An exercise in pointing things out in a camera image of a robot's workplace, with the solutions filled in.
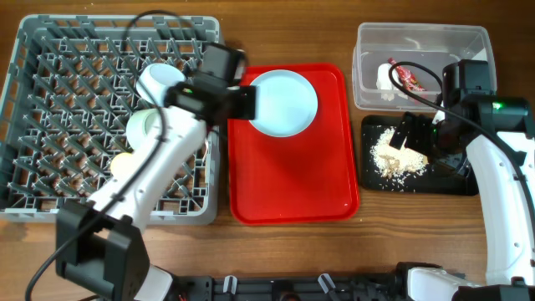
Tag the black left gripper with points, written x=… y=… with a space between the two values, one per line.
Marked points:
x=237 y=100

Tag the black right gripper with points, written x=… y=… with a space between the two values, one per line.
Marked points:
x=415 y=140

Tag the large light blue plate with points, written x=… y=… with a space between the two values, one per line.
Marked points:
x=286 y=103

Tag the rice food scraps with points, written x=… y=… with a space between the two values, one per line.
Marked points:
x=396 y=166

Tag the red snack wrapper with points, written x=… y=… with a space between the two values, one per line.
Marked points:
x=402 y=77

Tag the small light blue bowl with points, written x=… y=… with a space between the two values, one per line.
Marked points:
x=155 y=80

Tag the green saucer bowl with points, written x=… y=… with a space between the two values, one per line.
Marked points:
x=139 y=125

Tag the yellow plastic cup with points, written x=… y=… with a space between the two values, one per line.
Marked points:
x=121 y=165

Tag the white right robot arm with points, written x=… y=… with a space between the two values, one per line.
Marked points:
x=496 y=134

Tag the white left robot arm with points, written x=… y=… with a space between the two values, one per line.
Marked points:
x=99 y=244

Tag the black waste tray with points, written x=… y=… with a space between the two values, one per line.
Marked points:
x=424 y=181

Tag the grey dishwasher rack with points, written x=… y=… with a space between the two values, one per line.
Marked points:
x=68 y=95

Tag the crumpled white napkin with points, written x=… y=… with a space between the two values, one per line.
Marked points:
x=383 y=82

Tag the clear plastic bin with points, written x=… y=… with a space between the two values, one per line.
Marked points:
x=432 y=45

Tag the red plastic tray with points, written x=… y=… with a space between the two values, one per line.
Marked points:
x=309 y=177

